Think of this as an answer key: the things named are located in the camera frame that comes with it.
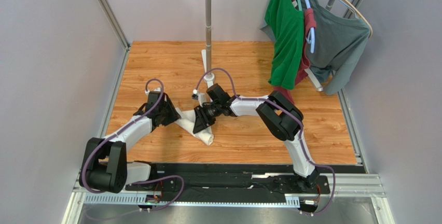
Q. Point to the grey-blue shirt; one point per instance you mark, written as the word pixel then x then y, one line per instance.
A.
pixel 339 44

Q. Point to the maroon shirt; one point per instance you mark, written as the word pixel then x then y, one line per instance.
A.
pixel 304 61

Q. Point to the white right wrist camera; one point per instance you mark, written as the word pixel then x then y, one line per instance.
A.
pixel 199 96

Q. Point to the light blue clothes hanger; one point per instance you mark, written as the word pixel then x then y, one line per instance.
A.
pixel 310 23

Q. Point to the white cloth napkin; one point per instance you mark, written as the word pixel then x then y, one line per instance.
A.
pixel 187 122

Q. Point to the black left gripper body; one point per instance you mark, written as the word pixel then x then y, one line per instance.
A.
pixel 169 112

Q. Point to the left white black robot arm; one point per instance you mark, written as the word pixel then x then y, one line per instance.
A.
pixel 105 167

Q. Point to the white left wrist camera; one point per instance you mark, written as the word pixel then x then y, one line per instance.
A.
pixel 155 90

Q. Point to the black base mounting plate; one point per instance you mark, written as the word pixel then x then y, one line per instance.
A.
pixel 231 183

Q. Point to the aluminium frame post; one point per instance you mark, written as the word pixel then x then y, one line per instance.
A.
pixel 115 23

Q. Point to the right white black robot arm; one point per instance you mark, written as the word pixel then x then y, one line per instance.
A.
pixel 282 118

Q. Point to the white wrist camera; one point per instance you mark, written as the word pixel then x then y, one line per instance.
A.
pixel 155 90
pixel 199 96

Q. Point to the white clothes rack stand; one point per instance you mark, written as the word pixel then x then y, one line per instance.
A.
pixel 230 20

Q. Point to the green shirt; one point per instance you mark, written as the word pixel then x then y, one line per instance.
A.
pixel 274 7

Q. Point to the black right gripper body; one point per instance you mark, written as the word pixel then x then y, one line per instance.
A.
pixel 203 117

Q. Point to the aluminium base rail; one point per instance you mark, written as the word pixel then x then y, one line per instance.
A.
pixel 354 198

